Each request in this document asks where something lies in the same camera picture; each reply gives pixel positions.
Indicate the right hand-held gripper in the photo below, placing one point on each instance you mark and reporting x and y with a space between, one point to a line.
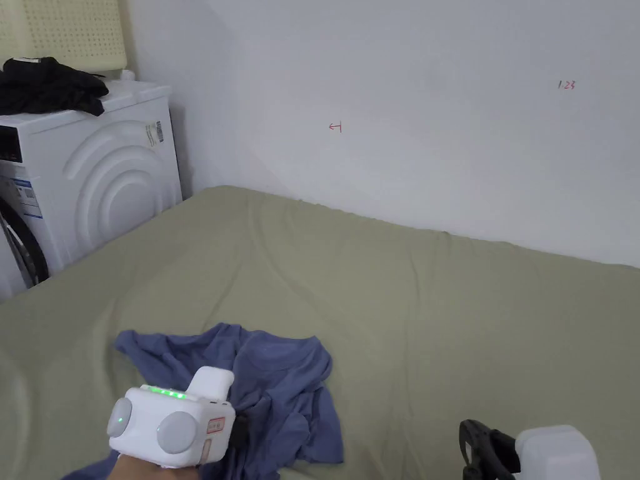
555 455

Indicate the white washing machine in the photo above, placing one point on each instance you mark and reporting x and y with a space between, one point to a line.
100 190

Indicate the cream perforated foam pillow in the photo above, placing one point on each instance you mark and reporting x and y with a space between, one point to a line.
65 35

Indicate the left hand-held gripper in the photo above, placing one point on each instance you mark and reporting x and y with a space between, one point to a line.
150 420

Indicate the blue shirt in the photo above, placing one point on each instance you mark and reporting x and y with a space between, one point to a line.
285 380

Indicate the person's left hand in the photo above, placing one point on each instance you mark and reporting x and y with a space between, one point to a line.
145 472

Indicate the bed with pale green sheet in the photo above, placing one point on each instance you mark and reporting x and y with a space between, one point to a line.
425 320

